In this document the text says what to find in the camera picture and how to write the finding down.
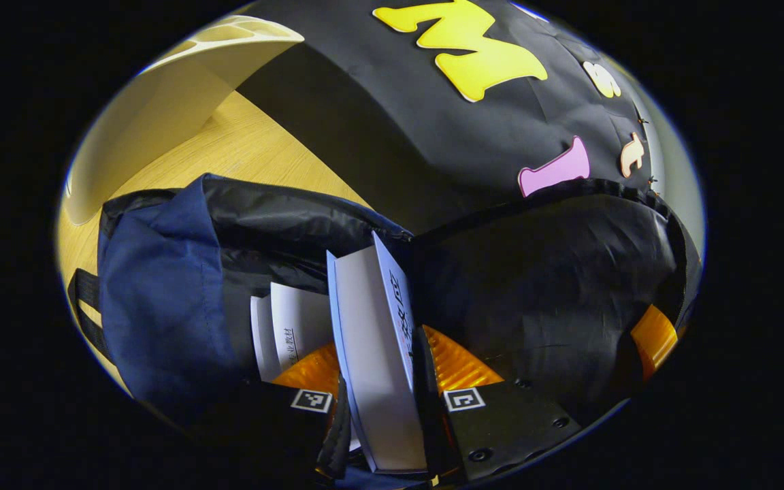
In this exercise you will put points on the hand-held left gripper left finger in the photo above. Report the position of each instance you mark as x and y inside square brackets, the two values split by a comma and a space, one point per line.
[339, 435]

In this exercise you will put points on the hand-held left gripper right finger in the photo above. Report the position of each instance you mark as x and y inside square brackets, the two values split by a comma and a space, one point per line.
[501, 429]

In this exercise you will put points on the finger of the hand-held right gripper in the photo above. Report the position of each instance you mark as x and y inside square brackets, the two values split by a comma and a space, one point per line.
[654, 337]

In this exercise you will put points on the grey-blue cover book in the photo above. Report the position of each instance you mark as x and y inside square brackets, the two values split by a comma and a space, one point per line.
[371, 354]

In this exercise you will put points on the white cover book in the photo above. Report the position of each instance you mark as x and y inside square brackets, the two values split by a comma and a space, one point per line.
[293, 327]

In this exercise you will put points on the blue schoolbag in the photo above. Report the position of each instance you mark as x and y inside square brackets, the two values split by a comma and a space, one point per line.
[160, 292]

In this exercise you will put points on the white plastic bookshelf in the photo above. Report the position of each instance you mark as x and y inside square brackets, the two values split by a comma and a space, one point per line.
[160, 116]

